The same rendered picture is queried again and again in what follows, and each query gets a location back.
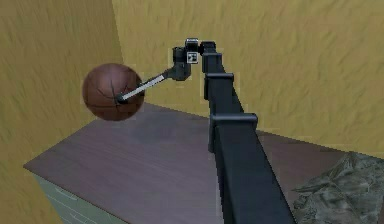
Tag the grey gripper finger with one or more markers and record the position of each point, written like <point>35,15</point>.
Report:
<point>143,87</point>

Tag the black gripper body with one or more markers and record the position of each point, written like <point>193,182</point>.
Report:
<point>181,68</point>

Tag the brown basketball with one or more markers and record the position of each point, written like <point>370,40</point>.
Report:
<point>111,91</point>

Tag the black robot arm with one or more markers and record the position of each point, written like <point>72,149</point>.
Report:
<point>240,150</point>

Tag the grey-green crumpled cloth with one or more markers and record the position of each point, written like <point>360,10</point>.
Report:
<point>343,190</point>

